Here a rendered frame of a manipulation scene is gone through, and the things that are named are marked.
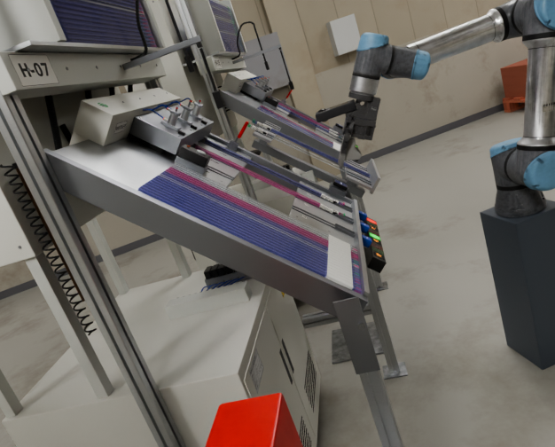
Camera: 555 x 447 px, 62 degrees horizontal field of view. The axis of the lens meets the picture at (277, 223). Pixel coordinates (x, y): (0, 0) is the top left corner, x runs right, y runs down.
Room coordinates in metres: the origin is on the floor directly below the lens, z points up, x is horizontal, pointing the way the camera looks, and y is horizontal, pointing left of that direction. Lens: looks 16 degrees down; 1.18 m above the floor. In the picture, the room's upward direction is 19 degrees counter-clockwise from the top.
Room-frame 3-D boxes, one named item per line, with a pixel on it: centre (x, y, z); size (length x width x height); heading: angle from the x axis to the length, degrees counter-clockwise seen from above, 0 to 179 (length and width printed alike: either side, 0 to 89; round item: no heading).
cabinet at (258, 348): (1.31, 0.43, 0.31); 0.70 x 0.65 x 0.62; 167
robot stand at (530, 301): (1.39, -0.77, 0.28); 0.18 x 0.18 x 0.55; 7
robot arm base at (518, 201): (1.39, -0.77, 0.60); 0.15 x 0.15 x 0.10
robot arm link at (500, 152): (1.38, -0.77, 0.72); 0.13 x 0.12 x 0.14; 178
